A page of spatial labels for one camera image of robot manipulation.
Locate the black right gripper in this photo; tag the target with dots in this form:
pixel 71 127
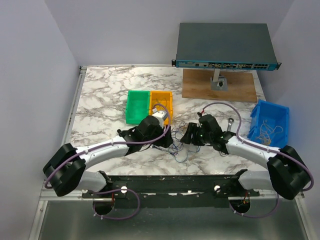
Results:
pixel 192 129

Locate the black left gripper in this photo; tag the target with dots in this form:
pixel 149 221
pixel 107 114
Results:
pixel 166 141

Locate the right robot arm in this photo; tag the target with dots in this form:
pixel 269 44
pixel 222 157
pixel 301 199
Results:
pixel 284 172

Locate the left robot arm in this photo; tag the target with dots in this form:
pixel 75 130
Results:
pixel 65 171

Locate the silver open-end wrench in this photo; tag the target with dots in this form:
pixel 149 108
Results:
pixel 173 153

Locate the yellow plastic bin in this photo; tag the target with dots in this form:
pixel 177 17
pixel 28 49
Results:
pixel 164 98

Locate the silver ratchet wrench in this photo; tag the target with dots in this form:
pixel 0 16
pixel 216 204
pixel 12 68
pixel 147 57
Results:
pixel 229 124

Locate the green plastic bin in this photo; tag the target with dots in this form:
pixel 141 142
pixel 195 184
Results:
pixel 137 106

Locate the brown wooden board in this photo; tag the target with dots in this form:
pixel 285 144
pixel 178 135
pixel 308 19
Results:
pixel 241 87

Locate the grey metal stand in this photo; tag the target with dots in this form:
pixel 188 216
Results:
pixel 218 82

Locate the blue plastic bin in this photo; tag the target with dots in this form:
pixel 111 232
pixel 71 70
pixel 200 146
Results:
pixel 269 124

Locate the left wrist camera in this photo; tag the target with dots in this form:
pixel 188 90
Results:
pixel 162 115

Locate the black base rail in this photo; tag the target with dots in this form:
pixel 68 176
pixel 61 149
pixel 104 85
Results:
pixel 172 191

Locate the grey network switch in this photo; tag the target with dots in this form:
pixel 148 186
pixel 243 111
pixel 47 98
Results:
pixel 225 46

